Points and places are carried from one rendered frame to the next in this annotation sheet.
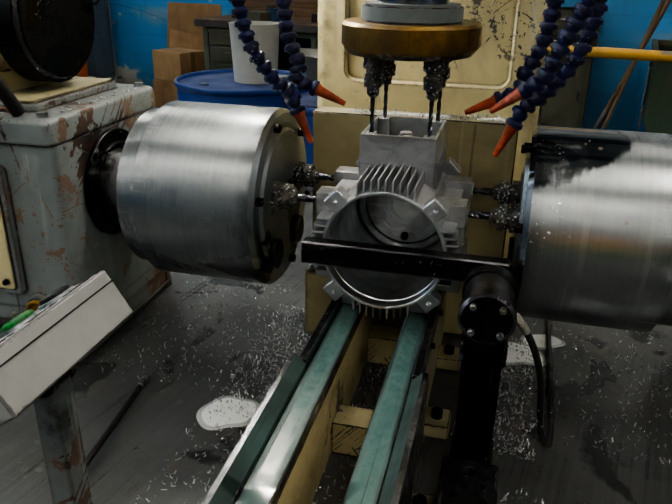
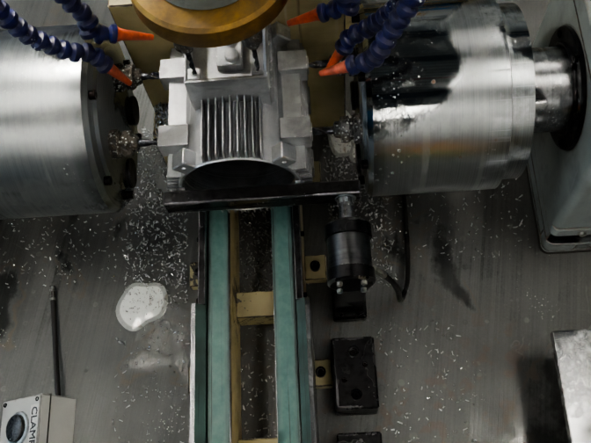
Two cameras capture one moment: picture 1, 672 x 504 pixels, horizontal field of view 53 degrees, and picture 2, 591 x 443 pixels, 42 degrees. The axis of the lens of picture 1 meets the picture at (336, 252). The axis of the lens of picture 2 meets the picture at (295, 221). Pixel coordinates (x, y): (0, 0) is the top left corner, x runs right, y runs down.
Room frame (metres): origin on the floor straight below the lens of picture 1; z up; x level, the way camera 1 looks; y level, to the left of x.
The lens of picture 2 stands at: (0.35, -0.06, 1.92)
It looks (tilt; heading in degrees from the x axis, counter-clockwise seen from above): 68 degrees down; 352
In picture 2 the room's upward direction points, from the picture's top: 9 degrees counter-clockwise
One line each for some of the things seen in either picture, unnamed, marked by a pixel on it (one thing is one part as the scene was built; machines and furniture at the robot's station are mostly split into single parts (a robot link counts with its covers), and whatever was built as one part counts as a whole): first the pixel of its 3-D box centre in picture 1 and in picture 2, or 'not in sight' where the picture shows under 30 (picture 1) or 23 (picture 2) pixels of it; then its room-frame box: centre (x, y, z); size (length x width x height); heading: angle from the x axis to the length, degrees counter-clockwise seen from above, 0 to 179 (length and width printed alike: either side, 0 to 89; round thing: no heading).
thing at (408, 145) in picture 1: (403, 152); (229, 54); (0.92, -0.09, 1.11); 0.12 x 0.11 x 0.07; 166
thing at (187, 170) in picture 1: (190, 188); (10, 126); (0.95, 0.22, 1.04); 0.37 x 0.25 x 0.25; 76
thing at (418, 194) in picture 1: (395, 225); (239, 119); (0.88, -0.08, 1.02); 0.20 x 0.19 x 0.19; 166
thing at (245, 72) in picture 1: (252, 52); not in sight; (2.99, 0.37, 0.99); 0.24 x 0.22 x 0.24; 65
